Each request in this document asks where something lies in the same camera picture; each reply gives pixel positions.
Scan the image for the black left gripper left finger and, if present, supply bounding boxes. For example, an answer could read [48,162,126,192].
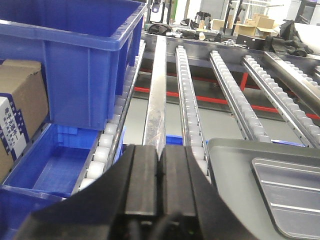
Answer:
[14,145,158,240]

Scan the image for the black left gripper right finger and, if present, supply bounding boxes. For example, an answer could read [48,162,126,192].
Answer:
[159,145,256,240]

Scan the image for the ridged silver tray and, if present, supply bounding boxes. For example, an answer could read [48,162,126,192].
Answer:
[251,158,320,240]

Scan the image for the flat silver tray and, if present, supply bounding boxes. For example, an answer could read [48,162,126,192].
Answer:
[208,138,320,240]

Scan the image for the brown cardboard box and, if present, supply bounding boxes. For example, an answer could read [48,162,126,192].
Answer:
[0,59,49,179]

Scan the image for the white roller track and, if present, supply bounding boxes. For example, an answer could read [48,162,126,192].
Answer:
[175,45,212,183]
[243,55,320,148]
[71,40,146,195]
[209,50,271,143]

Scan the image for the lower blue plastic bin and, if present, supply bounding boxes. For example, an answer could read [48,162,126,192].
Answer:
[0,124,100,240]

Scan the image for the large blue plastic bin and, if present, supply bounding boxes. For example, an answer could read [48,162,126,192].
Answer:
[0,0,146,130]

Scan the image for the black cloth pile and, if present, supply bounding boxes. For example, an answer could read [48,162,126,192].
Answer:
[263,20,314,57]

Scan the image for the cardboard boxes in background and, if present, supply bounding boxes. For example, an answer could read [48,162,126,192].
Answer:
[212,13,280,39]

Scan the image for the flat steel divider rail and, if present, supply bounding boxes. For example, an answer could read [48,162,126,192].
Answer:
[142,35,167,158]

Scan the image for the red metal frame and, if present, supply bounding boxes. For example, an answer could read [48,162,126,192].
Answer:
[133,69,320,121]

